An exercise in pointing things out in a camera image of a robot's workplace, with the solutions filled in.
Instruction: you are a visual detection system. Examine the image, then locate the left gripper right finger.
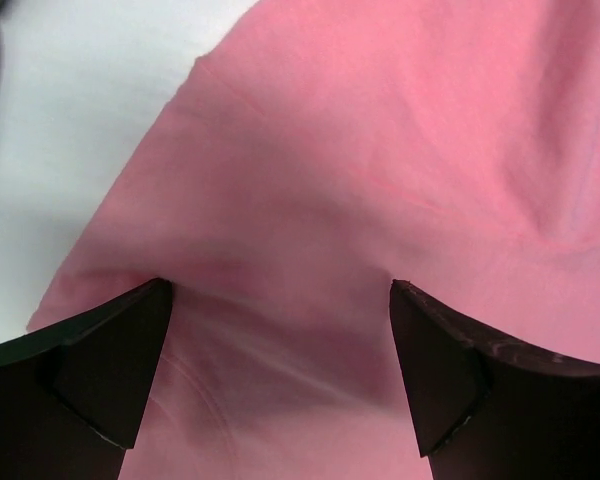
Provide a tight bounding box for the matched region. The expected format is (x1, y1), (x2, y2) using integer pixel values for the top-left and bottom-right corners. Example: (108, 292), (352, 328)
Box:
(390, 280), (600, 479)

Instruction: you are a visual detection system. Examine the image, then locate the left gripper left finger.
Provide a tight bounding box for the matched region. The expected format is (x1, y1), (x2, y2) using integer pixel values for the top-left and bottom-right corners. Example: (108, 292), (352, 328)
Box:
(0, 279), (173, 480)

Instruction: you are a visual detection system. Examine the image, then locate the pink t-shirt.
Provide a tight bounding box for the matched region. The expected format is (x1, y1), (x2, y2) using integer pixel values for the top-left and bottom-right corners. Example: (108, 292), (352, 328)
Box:
(30, 1), (600, 479)

